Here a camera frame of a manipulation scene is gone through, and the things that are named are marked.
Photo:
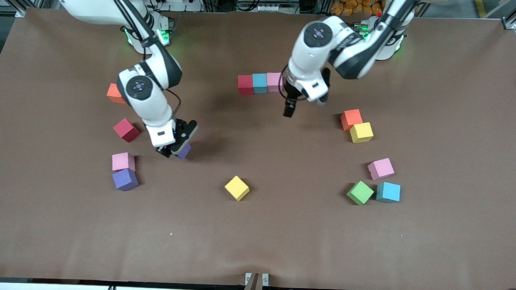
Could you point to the purple foam cube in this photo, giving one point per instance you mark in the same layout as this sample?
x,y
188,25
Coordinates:
x,y
184,152
125,180

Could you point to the brown paper table cover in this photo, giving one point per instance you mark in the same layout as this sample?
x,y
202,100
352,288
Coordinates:
x,y
255,235

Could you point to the green foam cube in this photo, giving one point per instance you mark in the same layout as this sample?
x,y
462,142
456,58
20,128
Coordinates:
x,y
360,193

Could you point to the red foam cube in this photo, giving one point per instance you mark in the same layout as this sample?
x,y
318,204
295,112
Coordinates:
x,y
245,85
126,130

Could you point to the brown wooden strip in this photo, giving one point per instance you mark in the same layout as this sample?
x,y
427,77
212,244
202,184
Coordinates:
x,y
251,288

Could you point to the pink foam cube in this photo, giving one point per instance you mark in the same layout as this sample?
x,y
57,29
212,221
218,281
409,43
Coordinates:
x,y
123,161
380,169
274,82

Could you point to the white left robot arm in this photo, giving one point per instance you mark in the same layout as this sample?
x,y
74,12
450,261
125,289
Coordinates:
x,y
351,54

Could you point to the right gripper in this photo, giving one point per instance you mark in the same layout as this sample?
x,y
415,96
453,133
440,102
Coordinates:
x,y
167,151

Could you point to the orange foam cube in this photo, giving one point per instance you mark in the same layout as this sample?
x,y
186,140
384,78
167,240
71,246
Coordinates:
x,y
350,119
113,93

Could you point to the blue foam cube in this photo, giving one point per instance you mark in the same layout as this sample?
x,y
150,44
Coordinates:
x,y
259,83
388,192

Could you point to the yellow foam cube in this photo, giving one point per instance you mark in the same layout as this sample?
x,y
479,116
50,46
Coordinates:
x,y
361,132
236,188

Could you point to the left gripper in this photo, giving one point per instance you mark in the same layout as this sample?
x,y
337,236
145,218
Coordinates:
x,y
290,96

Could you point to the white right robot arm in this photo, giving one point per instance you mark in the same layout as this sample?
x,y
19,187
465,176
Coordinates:
x,y
157,68

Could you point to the metal clamp bracket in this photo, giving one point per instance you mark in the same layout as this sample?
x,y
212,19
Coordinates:
x,y
265,279

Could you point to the orange snack bag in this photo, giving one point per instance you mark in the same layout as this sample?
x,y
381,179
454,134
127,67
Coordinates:
x,y
353,6

